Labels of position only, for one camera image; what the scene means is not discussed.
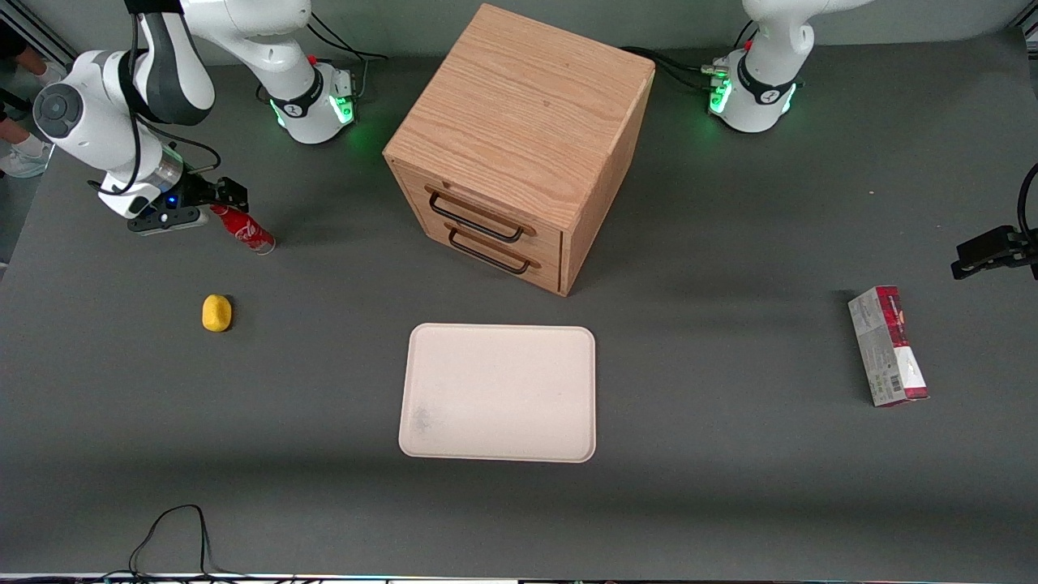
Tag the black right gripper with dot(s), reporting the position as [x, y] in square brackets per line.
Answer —
[200, 192]

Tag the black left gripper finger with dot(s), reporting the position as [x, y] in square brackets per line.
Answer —
[985, 250]

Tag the red coke bottle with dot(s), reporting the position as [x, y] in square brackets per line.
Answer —
[250, 234]

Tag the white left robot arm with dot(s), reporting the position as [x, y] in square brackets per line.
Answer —
[758, 97]

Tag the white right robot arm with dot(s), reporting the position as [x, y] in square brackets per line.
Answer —
[81, 122]

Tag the beige rectangular tray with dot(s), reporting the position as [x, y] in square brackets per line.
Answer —
[499, 393]

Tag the yellow lemon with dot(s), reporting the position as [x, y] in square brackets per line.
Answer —
[216, 313]

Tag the red and grey carton box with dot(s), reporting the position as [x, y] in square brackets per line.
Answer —
[888, 345]

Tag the wooden drawer front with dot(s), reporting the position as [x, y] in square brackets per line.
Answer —
[413, 199]
[430, 239]

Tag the white sneaker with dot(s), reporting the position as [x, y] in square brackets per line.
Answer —
[51, 73]
[24, 161]

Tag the wooden drawer cabinet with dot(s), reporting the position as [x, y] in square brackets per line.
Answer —
[519, 105]

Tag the aluminium frame rail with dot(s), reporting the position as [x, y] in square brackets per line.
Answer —
[36, 28]
[1023, 31]

